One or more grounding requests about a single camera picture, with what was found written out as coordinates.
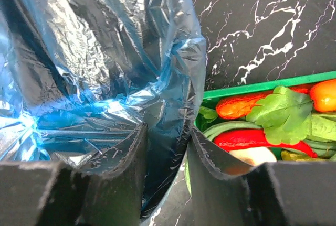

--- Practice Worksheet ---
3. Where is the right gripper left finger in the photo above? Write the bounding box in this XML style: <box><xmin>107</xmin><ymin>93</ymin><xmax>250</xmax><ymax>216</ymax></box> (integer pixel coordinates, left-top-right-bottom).
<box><xmin>1</xmin><ymin>123</ymin><xmax>147</xmax><ymax>225</ymax></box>

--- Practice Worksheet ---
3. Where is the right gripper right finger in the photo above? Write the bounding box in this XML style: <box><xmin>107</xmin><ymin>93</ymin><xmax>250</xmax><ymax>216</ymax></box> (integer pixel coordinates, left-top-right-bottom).
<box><xmin>187</xmin><ymin>128</ymin><xmax>335</xmax><ymax>225</ymax></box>

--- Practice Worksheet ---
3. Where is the detached blue trash bag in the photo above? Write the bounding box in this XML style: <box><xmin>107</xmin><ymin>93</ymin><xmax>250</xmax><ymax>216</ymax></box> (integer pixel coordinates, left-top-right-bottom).
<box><xmin>1</xmin><ymin>0</ymin><xmax>206</xmax><ymax>222</ymax></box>

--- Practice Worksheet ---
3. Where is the red chili pepper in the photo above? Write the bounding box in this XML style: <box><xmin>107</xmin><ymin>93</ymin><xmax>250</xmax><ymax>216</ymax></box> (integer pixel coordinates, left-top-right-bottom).
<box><xmin>214</xmin><ymin>129</ymin><xmax>318</xmax><ymax>158</ymax></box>

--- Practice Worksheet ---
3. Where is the green leafy vegetable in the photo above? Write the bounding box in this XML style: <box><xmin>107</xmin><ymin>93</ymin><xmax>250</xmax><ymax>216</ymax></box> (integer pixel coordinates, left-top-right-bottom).
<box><xmin>246</xmin><ymin>86</ymin><xmax>313</xmax><ymax>145</ymax></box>

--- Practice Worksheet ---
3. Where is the orange carrot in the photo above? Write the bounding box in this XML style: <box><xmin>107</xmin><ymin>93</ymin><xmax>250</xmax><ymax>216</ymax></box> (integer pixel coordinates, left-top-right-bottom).
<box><xmin>216</xmin><ymin>86</ymin><xmax>313</xmax><ymax>124</ymax></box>

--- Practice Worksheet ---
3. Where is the green vegetable basket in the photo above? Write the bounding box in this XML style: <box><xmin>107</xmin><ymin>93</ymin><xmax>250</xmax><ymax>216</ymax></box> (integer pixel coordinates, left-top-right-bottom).
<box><xmin>183</xmin><ymin>70</ymin><xmax>336</xmax><ymax>192</ymax></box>

